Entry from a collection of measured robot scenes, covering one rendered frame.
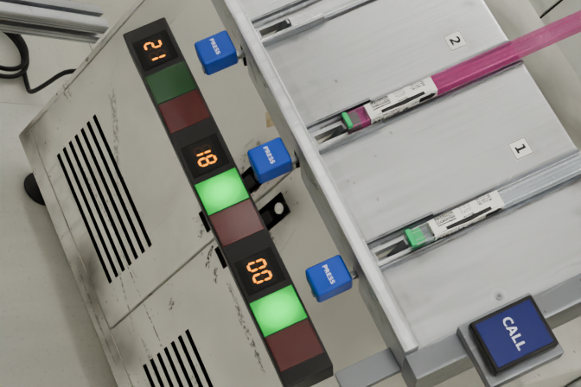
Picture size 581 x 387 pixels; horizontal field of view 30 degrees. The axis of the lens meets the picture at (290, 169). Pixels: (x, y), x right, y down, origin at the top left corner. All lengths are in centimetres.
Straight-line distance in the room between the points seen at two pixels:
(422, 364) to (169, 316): 68
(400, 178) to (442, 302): 11
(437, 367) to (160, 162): 72
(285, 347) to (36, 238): 89
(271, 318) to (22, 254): 85
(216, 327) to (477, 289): 60
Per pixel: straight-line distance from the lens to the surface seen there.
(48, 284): 164
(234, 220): 87
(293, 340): 83
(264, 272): 85
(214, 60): 91
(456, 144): 88
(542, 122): 90
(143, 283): 147
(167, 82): 93
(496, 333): 79
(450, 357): 81
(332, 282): 82
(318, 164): 85
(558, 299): 83
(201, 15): 141
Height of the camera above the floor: 116
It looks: 32 degrees down
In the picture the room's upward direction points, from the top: 49 degrees clockwise
